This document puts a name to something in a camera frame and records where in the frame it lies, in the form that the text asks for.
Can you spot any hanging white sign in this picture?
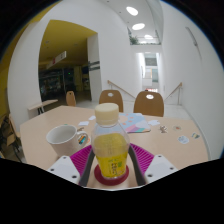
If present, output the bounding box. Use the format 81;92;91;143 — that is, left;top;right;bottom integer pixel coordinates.
45;50;68;70

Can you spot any pastel colourful booklet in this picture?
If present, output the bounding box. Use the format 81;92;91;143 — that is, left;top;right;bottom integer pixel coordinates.
118;112;152;134

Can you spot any wooden stair handrail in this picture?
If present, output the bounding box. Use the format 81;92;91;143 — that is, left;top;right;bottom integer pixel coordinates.
107;79;137;100
163;82;184;106

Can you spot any round white sticker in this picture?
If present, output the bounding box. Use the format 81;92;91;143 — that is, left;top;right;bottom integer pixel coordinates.
177;134;190;145

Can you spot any wooden side table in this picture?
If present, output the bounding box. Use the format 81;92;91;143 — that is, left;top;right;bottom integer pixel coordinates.
27;98;59;115

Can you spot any group of round ceiling lights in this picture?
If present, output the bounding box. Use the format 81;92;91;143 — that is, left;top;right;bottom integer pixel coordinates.
125;5;154;41

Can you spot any yellow drink bottle cream cap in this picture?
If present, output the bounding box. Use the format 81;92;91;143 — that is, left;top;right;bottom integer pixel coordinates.
90;102;131;181

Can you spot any shop shelf unit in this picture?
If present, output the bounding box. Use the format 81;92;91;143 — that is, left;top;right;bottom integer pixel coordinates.
39;68;91;101

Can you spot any group of wooden chairs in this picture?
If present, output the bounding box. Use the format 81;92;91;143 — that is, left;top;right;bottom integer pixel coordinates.
65;89;165;118

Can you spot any white mug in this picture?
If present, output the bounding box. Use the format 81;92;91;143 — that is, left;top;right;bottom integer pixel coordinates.
45;124;90;158

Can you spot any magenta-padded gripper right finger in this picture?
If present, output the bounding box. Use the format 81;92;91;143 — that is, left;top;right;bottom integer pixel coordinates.
127;143;179;187

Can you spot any green potted plant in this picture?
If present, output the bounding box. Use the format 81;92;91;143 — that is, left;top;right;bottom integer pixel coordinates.
129;34;139;46

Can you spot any flat round red coaster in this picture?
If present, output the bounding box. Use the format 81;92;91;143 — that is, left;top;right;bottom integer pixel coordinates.
93;163;130;187

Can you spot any wooden chair with metal legs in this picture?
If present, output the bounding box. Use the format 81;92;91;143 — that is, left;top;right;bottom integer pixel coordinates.
0;113;22;159

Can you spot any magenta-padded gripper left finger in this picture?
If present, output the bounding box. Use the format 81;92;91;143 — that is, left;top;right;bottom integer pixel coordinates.
46;143;98;188

